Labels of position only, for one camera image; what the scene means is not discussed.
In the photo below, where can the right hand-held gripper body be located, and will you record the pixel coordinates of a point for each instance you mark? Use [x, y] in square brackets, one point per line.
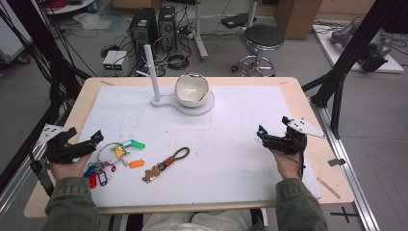
[288, 142]

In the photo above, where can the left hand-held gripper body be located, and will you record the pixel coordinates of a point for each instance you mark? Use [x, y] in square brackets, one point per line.
[61, 149]

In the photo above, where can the white stand with post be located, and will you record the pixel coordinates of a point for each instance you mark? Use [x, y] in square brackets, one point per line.
[195, 110]

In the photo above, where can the person's left hand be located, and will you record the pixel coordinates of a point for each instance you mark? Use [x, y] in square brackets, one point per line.
[69, 170]

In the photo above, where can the person's right hand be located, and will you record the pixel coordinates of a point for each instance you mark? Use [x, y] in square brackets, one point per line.
[290, 166]

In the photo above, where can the white table mat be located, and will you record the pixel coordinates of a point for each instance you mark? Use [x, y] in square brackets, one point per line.
[208, 154]

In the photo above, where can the thin wooden stick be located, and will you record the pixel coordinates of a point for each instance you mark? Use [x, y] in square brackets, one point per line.
[328, 188]

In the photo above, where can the small white power box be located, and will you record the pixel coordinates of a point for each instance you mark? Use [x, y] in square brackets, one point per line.
[121, 61]
[109, 61]

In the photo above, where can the white ceramic bowl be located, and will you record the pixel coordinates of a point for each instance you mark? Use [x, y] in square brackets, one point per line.
[191, 91]

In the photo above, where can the black round stool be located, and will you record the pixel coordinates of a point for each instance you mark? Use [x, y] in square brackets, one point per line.
[263, 36]

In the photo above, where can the white floor board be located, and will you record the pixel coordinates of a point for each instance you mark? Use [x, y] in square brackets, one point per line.
[336, 56]

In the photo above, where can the person's legs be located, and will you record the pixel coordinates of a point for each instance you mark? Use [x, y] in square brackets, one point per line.
[198, 221]

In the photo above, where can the white table leg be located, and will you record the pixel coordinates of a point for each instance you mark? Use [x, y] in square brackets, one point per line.
[251, 12]
[200, 38]

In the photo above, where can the flat black device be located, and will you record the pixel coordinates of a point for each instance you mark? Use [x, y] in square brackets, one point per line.
[235, 20]

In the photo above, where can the clear plastic sheet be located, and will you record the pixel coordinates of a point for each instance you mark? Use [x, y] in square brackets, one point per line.
[96, 20]

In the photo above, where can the brown cardboard box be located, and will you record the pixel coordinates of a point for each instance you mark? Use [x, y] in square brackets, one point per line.
[296, 17]

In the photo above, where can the black computer tower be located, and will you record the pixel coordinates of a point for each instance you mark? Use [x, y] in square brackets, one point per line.
[142, 25]
[166, 25]

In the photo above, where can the grey robot device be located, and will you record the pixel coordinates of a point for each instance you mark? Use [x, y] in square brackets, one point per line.
[373, 53]

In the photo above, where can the round white table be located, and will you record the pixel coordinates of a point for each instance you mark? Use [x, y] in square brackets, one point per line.
[70, 7]

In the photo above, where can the aluminium rail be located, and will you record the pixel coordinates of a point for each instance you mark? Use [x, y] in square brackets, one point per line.
[12, 195]
[352, 179]

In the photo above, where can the black metal frame stand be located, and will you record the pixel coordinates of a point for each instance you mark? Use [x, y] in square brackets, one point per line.
[349, 54]
[41, 38]

